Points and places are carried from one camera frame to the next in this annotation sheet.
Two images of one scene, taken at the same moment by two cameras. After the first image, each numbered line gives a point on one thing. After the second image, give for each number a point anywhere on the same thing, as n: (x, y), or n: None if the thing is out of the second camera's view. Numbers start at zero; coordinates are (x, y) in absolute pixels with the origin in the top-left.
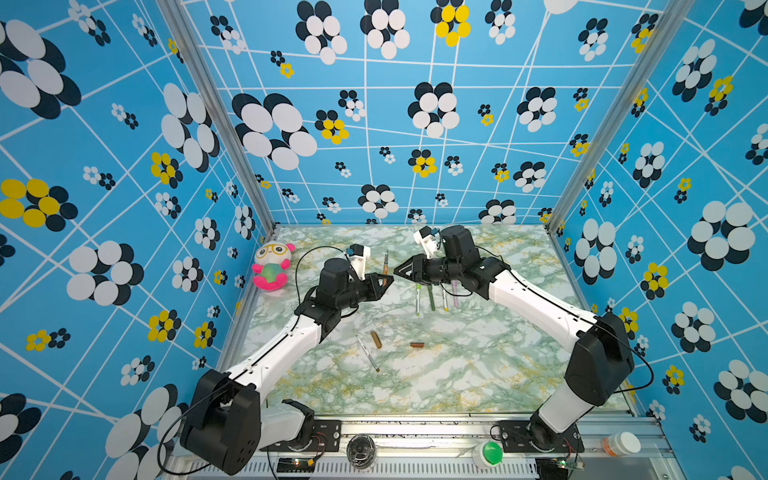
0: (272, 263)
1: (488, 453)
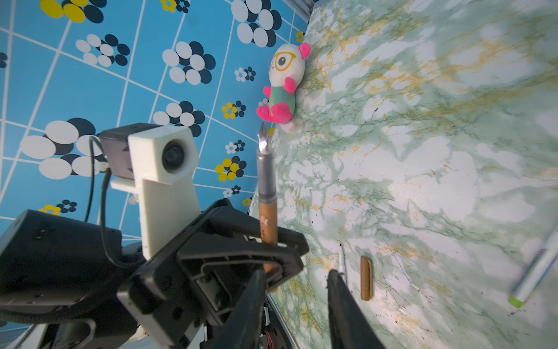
0: (287, 66)
1: None
